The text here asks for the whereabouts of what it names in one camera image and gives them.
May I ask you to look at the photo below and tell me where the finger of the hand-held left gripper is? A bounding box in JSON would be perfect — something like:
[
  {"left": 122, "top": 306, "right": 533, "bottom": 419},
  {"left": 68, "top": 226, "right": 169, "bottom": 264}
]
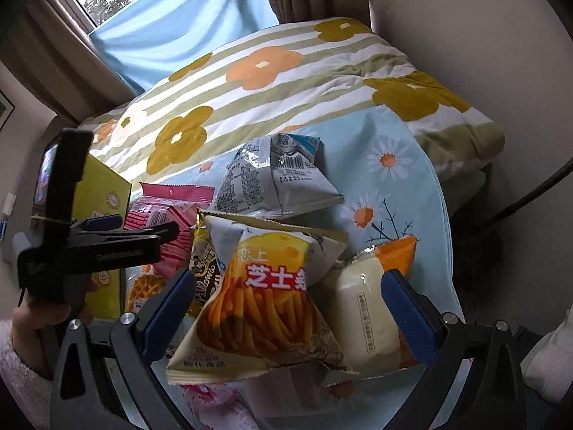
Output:
[
  {"left": 83, "top": 214, "right": 124, "bottom": 234},
  {"left": 120, "top": 221, "right": 180, "bottom": 252}
]

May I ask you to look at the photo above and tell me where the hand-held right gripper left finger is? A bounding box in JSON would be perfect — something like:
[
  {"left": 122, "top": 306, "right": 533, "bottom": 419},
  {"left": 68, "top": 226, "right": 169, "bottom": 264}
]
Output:
[{"left": 50, "top": 268, "right": 198, "bottom": 430}]

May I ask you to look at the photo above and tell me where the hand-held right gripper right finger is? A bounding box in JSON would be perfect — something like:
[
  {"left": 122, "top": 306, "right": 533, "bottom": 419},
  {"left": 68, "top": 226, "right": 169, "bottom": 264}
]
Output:
[{"left": 380, "top": 269, "right": 525, "bottom": 430}]

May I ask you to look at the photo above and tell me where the pink striped snack packet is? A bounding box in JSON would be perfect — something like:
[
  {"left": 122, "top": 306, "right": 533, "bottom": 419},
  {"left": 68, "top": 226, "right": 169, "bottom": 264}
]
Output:
[{"left": 124, "top": 182, "right": 216, "bottom": 279}]

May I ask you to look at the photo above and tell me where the yellow cardboard box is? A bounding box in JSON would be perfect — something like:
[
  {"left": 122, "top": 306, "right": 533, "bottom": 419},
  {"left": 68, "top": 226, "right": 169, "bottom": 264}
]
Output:
[{"left": 71, "top": 154, "right": 133, "bottom": 323}]

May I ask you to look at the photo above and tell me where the yellow cheese stick snack bag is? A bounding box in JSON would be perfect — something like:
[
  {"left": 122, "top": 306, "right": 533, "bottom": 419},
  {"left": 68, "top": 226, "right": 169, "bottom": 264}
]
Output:
[{"left": 167, "top": 212, "right": 360, "bottom": 387}]

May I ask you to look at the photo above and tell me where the person's left hand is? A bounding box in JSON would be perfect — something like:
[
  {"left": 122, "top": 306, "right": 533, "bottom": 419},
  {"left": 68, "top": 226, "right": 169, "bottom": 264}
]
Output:
[{"left": 11, "top": 277, "right": 97, "bottom": 355}]

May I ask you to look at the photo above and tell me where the waffle snack packet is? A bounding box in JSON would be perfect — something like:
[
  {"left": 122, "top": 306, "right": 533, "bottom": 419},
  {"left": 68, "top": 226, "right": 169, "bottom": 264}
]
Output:
[{"left": 124, "top": 269, "right": 173, "bottom": 320}]

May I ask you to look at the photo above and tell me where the orange packet with white cake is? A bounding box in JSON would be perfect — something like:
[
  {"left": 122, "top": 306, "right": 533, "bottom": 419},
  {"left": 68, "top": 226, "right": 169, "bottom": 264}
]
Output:
[{"left": 320, "top": 235, "right": 422, "bottom": 381}]

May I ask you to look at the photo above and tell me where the gold chocolate snack bag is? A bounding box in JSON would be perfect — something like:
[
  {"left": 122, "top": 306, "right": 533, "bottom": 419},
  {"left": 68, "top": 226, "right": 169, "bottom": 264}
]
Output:
[{"left": 187, "top": 210, "right": 233, "bottom": 320}]

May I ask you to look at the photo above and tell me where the light blue daisy bed sheet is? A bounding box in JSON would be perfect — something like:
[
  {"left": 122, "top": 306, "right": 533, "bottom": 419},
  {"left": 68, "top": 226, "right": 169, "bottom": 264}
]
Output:
[{"left": 148, "top": 106, "right": 466, "bottom": 430}]

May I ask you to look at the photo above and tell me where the silver grey snack bag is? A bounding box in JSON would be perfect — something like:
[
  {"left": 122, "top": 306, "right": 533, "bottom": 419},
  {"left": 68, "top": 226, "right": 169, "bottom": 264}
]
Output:
[{"left": 210, "top": 133, "right": 345, "bottom": 221}]

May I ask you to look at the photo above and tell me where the white fleece clothing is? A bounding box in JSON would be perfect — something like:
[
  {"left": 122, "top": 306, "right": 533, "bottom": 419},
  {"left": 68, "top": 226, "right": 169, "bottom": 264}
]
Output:
[{"left": 521, "top": 316, "right": 573, "bottom": 406}]

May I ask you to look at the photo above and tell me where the light blue window cloth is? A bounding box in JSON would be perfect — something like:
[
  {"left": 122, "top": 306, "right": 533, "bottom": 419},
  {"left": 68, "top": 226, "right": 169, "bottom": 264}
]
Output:
[{"left": 90, "top": 0, "right": 280, "bottom": 96}]

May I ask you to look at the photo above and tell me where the green striped floral quilt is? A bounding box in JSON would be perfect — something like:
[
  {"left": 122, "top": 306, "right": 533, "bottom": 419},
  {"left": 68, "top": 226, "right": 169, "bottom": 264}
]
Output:
[{"left": 78, "top": 17, "right": 506, "bottom": 189}]

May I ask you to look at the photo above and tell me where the framed wall picture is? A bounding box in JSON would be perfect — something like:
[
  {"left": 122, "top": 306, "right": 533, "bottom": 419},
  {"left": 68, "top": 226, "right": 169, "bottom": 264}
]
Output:
[{"left": 0, "top": 90, "right": 16, "bottom": 132}]

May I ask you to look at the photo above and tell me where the black cable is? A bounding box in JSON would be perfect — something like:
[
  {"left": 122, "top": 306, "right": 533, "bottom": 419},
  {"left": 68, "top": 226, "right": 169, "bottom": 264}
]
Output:
[{"left": 488, "top": 157, "right": 573, "bottom": 233}]

